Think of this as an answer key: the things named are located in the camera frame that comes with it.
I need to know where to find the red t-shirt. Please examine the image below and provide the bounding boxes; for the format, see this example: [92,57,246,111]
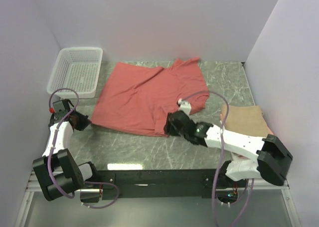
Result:
[91,58,209,137]

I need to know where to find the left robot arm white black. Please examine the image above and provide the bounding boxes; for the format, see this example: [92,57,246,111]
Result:
[32,99,100,201]

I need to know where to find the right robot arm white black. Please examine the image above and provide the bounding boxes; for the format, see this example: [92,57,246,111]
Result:
[164,111,293,187]

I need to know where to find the white plastic basket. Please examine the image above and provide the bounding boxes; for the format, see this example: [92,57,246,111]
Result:
[46,47,103,99]

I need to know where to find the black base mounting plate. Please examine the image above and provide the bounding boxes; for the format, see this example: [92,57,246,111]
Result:
[79,169,240,203]

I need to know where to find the folded tan t-shirt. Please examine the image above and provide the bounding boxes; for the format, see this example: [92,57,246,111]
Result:
[224,105,269,137]

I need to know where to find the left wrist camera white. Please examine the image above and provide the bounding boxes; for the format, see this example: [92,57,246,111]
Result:
[49,107,55,114]

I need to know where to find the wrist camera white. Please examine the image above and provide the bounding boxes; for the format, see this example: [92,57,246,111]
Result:
[49,107,55,114]
[177,98,191,116]

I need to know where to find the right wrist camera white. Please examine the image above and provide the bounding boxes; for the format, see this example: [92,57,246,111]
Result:
[177,98,191,116]

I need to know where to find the aluminium rail frame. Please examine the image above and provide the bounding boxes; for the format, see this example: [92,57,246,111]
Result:
[13,172,83,227]

